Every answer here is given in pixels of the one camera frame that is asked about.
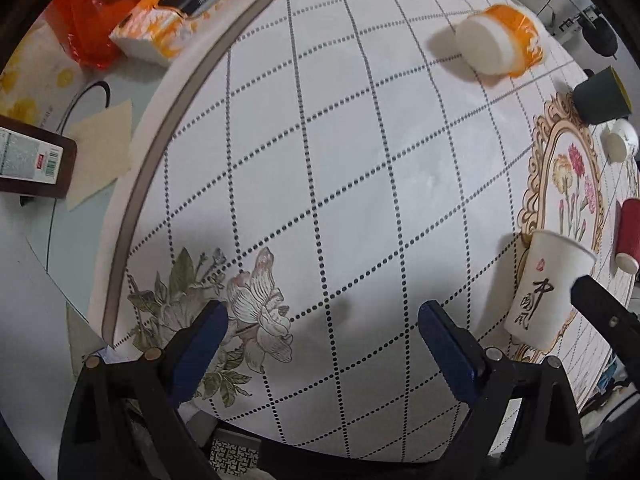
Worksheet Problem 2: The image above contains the white paper cup black calligraphy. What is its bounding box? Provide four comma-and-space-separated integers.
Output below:
503, 230, 598, 351

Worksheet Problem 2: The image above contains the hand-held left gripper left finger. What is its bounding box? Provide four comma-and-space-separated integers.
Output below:
57, 301, 229, 480

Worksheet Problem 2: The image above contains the dark green cup yellow inside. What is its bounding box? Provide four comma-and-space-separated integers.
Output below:
572, 66, 634, 125

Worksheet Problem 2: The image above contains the small white ceramic cup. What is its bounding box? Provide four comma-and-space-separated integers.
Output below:
600, 119, 640, 163

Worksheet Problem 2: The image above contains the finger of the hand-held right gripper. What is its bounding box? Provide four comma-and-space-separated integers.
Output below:
571, 274, 640, 387

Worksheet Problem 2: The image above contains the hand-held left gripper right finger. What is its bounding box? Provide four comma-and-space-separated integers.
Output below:
418, 301, 589, 480

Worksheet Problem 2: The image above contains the red plastic bag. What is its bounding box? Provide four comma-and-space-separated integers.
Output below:
62, 0, 187, 71

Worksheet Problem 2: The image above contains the red cup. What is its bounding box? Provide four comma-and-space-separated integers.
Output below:
614, 198, 640, 275

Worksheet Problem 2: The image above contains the brown box with white label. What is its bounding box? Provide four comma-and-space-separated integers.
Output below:
0, 115, 78, 199

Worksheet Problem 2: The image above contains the floral printed tablecloth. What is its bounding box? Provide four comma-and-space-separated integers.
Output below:
87, 0, 640, 462

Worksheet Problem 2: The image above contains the orange white tissue pack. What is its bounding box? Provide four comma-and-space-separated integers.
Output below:
108, 0, 252, 66

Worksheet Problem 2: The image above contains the white yellow printed package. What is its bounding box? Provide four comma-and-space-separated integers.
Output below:
0, 20, 87, 128

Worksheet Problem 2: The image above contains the beige paper napkin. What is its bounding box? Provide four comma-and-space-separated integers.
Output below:
66, 99, 134, 212

